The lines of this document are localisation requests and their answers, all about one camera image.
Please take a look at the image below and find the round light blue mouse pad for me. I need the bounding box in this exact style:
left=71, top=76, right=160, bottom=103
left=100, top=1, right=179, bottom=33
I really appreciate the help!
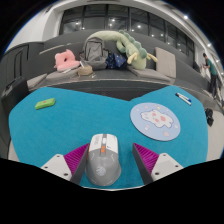
left=129, top=102, right=182, bottom=142

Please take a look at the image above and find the grey backpack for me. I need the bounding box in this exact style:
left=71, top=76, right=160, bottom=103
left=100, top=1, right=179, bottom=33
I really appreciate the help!
left=79, top=35, right=109, bottom=71

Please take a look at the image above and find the upright grey square cushion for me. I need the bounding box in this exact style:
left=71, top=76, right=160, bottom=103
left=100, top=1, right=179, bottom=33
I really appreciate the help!
left=154, top=46, right=177, bottom=79

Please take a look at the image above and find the green dragon plush toy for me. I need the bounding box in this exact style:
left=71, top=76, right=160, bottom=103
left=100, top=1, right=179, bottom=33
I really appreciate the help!
left=87, top=29, right=159, bottom=71

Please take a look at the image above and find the pink plush cushion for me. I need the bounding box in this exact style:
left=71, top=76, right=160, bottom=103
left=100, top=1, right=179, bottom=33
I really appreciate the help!
left=53, top=49, right=81, bottom=73

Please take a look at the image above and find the flat grey square cushion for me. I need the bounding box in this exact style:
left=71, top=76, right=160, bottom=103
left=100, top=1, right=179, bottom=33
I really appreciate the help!
left=127, top=65, right=172, bottom=83

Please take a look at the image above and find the dark blue patterned bag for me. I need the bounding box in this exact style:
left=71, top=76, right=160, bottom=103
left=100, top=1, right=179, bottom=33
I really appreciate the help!
left=105, top=52, right=128, bottom=70

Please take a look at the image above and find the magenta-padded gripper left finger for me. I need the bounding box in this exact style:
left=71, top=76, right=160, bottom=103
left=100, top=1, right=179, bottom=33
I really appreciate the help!
left=41, top=143, right=91, bottom=186

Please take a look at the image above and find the round grey seat cushion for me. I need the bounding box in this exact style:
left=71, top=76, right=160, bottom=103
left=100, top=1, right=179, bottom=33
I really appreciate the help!
left=44, top=68, right=81, bottom=82

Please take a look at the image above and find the black suitcase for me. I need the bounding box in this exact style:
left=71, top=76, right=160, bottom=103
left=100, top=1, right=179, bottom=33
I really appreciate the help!
left=0, top=76, right=30, bottom=116

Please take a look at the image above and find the black-capped white marker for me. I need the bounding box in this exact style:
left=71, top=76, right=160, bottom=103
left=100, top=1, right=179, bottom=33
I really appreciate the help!
left=175, top=93, right=192, bottom=106

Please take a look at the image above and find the grey and white computer mouse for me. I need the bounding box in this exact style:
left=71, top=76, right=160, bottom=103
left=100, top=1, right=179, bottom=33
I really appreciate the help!
left=84, top=133, right=122, bottom=187

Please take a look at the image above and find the beige straw hat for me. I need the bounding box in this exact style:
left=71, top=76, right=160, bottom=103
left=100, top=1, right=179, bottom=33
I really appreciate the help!
left=77, top=64, right=94, bottom=77

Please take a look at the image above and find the person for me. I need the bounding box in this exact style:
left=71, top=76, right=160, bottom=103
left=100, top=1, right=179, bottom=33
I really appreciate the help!
left=201, top=52, right=219, bottom=98

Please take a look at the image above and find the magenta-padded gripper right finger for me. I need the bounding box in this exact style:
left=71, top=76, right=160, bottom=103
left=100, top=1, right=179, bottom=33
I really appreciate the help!
left=132, top=142, right=184, bottom=186

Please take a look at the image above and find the black bag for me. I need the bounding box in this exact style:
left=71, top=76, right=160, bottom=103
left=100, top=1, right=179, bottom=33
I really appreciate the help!
left=204, top=107, right=215, bottom=127

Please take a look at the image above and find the small grey seat cushion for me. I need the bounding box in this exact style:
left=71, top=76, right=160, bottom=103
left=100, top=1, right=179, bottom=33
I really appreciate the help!
left=26, top=73, right=48, bottom=90

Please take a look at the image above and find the green eraser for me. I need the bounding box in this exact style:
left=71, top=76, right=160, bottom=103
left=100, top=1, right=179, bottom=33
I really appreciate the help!
left=34, top=97, right=57, bottom=111

